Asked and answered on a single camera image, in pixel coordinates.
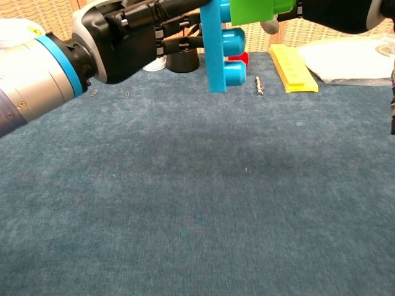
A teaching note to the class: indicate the metal paper clip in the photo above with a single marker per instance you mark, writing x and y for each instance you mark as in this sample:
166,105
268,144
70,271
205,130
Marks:
127,94
94,93

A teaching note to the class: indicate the yellow block with round holes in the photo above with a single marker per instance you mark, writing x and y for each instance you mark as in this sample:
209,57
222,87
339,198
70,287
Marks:
294,69

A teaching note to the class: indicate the clear plastic bag with paper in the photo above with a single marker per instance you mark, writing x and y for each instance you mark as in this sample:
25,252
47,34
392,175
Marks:
345,58

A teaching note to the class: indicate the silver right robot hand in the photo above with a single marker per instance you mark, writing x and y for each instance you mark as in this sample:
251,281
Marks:
333,12

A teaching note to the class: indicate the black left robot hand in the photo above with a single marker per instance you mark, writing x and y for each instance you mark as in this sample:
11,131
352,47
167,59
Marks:
123,40

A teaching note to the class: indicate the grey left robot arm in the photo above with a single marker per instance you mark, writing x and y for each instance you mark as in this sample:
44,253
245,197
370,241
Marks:
31,80

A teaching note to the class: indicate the dark blue table mat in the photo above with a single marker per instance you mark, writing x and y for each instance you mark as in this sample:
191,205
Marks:
197,185

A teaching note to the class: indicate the green toy brick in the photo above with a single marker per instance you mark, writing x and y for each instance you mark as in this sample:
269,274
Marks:
253,10

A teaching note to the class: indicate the blue toy brick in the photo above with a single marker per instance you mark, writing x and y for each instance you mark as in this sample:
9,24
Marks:
214,55

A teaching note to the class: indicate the black teapot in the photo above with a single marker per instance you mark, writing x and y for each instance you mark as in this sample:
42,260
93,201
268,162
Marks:
182,61

